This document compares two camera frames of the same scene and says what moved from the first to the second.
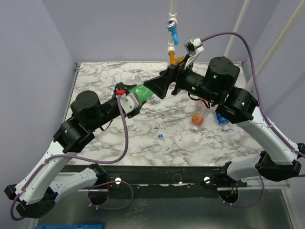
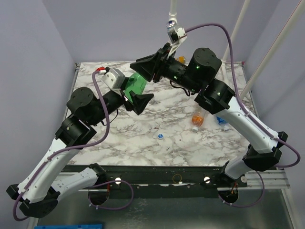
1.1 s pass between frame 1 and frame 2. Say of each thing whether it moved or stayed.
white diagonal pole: stayed
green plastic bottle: moved
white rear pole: stayed
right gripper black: moved
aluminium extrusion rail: stayed
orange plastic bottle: stayed
